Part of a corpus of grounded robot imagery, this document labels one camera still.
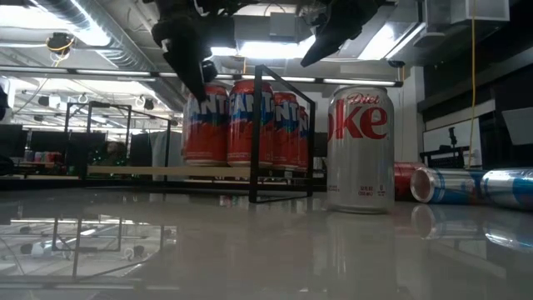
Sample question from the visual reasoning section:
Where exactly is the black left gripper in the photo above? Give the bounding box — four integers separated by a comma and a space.
144, 0, 247, 103

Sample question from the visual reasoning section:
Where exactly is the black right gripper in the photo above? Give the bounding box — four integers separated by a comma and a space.
300, 0, 391, 68

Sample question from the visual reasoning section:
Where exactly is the red soda can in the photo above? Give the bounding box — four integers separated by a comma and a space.
182, 82, 230, 167

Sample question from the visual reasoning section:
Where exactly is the silver Diet Coke can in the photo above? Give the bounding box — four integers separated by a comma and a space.
326, 85, 396, 214

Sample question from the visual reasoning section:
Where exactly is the red Coca-Cola can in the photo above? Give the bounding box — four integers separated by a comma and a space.
393, 162, 426, 202

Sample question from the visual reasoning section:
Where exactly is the blue silver slim can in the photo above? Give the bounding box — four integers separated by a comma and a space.
481, 167, 533, 212
410, 166, 486, 205

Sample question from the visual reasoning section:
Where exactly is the fluorescent ceiling light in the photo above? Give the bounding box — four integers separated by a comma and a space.
210, 39, 346, 62

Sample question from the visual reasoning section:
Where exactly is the person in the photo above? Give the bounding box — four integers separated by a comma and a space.
103, 140, 129, 167

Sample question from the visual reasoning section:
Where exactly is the black cart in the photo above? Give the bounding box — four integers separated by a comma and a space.
419, 145, 466, 169

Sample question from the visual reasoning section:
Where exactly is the black rack frame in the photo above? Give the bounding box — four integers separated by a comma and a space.
63, 101, 172, 180

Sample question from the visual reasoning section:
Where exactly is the white wall board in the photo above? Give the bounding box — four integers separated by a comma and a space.
422, 118, 486, 158

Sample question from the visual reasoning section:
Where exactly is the yellow cable reel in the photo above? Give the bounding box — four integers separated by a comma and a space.
45, 32, 76, 55

